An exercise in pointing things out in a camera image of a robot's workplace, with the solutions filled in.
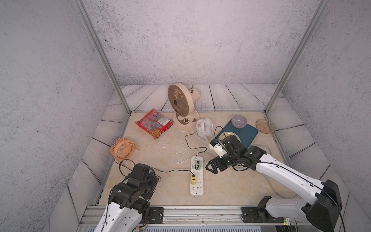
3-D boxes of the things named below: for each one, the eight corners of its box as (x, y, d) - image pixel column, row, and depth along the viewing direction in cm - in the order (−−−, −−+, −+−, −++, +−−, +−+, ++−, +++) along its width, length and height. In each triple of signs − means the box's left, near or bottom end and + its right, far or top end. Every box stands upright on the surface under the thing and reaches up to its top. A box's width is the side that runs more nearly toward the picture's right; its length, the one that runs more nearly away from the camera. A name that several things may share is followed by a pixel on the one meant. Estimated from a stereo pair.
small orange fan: (114, 158, 96) (105, 147, 86) (130, 144, 103) (123, 133, 93) (123, 165, 93) (114, 155, 83) (138, 150, 100) (132, 139, 90)
